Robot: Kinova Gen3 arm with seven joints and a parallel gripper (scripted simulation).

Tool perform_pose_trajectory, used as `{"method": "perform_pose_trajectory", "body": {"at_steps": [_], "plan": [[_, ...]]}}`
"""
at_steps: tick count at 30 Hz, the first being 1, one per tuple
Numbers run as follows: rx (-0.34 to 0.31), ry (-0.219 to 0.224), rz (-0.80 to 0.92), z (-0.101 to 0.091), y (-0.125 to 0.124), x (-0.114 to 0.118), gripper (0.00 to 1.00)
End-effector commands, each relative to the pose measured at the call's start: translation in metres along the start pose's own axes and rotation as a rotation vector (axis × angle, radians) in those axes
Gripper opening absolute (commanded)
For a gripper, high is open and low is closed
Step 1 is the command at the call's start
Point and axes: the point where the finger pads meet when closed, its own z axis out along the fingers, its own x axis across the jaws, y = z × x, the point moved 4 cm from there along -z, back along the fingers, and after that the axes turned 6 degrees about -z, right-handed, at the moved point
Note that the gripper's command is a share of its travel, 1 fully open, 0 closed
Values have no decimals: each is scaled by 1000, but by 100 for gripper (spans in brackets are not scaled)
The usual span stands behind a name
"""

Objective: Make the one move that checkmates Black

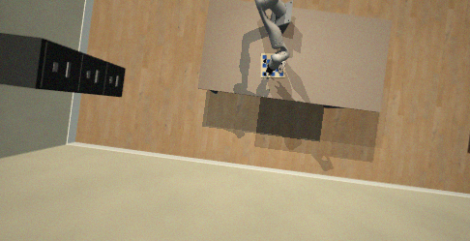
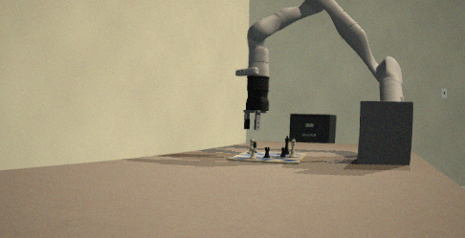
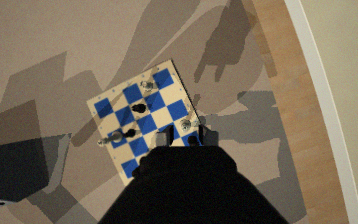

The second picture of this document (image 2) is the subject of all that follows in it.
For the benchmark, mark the white chess piece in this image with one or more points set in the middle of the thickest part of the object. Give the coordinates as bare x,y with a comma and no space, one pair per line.
253,154

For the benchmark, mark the blue and cream chessboard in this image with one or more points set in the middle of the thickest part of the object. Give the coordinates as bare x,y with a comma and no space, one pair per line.
275,158

